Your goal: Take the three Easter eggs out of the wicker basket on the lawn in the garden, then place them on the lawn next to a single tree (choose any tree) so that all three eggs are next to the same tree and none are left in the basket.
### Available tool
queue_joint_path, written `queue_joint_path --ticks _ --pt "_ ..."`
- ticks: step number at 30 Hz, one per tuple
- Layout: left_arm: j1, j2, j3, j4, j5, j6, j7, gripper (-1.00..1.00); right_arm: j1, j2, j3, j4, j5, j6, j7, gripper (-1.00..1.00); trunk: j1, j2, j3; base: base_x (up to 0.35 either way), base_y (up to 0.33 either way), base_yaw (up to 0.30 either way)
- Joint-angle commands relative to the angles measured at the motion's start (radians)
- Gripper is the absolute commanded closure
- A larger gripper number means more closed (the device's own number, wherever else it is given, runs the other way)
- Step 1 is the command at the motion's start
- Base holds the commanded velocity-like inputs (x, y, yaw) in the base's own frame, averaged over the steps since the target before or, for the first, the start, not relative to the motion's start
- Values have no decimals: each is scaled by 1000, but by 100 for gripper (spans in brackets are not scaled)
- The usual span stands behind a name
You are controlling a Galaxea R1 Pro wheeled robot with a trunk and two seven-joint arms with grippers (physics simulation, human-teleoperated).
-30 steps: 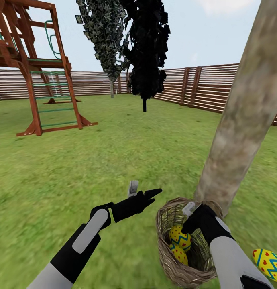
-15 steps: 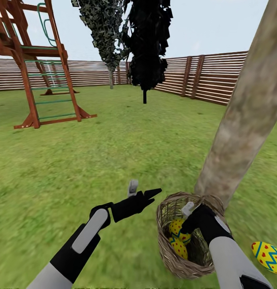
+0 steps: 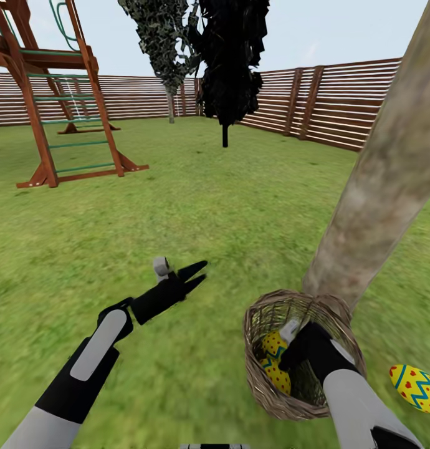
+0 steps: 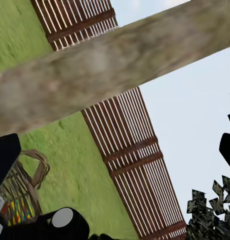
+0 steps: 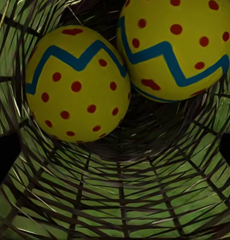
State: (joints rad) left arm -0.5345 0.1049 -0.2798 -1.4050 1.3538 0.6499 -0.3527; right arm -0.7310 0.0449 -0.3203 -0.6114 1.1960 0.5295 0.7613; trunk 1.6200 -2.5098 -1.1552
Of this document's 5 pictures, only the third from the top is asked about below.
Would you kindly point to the wicker basket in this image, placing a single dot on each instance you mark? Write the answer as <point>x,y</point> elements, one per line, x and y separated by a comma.
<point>267,315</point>

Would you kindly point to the easter egg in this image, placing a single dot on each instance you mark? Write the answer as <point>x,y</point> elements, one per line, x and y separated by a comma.
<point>273,346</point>
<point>413,385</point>
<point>279,378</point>

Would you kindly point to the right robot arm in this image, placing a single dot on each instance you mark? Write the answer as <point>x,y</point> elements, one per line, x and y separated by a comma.
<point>362,420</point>

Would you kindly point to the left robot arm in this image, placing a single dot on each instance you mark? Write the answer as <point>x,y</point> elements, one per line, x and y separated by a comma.
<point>55,420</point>

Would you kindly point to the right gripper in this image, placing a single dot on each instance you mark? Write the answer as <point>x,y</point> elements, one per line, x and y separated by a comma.
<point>291,359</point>

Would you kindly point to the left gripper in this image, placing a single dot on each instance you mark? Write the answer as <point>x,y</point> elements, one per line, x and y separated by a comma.
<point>175,288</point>

